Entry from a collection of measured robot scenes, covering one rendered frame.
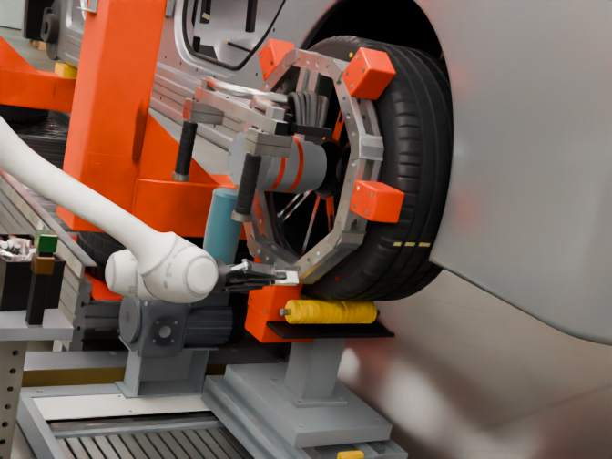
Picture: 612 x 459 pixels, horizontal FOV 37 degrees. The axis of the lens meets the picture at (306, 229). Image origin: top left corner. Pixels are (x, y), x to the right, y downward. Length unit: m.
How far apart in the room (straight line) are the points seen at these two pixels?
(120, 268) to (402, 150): 0.66
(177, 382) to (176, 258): 1.10
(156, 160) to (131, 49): 0.32
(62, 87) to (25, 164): 2.69
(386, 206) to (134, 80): 0.85
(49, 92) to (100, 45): 2.02
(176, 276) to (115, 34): 0.93
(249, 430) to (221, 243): 0.50
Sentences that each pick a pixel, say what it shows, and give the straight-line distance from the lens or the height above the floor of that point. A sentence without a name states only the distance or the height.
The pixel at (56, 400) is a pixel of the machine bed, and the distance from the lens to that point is 2.60.
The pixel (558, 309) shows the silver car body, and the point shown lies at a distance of 1.78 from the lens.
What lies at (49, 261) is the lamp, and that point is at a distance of 2.00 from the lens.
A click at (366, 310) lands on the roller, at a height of 0.53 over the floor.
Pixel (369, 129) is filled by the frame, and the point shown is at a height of 0.99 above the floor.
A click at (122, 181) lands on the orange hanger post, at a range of 2.54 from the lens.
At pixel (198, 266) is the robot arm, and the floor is 0.73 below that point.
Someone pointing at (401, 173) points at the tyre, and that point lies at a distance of 2.03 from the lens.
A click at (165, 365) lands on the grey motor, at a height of 0.14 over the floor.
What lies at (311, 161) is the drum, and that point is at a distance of 2.20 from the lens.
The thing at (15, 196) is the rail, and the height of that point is 0.37.
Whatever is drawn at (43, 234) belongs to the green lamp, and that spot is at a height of 0.66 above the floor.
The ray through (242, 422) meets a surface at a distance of 2.47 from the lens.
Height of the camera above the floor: 1.22
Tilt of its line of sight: 13 degrees down
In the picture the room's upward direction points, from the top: 12 degrees clockwise
